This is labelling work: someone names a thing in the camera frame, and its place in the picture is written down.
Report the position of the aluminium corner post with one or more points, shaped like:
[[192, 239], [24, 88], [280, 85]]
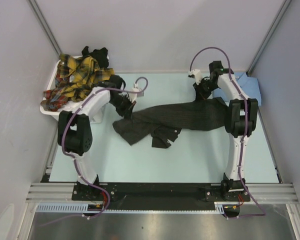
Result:
[[33, 4], [269, 35]]

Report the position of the left aluminium corner post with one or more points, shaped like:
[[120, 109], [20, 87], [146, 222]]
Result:
[[33, 4]]

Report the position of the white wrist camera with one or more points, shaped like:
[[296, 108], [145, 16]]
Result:
[[195, 74], [136, 92]]

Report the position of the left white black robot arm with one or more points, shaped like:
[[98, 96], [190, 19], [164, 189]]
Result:
[[74, 126]]

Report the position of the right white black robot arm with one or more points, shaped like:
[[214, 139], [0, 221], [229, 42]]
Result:
[[240, 122]]

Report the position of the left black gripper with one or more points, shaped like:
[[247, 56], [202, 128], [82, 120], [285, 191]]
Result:
[[127, 112]]

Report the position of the white garment in basket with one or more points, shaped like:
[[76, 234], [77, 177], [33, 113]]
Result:
[[70, 106]]

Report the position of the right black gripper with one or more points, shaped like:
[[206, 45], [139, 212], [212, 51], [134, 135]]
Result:
[[200, 94]]

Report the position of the folded light blue shirt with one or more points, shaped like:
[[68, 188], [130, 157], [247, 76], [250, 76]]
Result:
[[249, 85]]

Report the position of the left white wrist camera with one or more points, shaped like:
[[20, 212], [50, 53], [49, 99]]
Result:
[[136, 92]]

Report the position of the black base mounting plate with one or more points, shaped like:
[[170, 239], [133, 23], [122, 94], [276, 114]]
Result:
[[153, 196]]

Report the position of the right aluminium corner post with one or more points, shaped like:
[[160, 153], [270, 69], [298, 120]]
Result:
[[269, 35]]

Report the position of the light blue slotted cable duct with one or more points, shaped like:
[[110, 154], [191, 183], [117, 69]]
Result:
[[85, 208]]

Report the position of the black garment in basket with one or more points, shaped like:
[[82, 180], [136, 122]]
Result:
[[100, 55]]

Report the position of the aluminium frame rail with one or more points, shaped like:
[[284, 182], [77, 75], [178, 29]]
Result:
[[271, 193]]

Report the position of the yellow plaid flannel shirt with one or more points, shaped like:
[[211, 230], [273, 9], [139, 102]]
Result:
[[75, 80]]

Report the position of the dark pinstriped long sleeve shirt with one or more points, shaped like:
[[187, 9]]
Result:
[[165, 122]]

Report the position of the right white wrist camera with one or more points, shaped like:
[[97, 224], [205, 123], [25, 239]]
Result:
[[195, 74]]

